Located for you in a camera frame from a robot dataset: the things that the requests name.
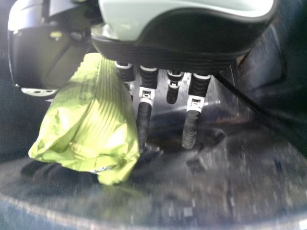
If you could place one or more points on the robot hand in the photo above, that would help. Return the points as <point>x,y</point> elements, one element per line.
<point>182,40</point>

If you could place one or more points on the yellow-green biscuit packet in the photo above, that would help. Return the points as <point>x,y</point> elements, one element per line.
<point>84,131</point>

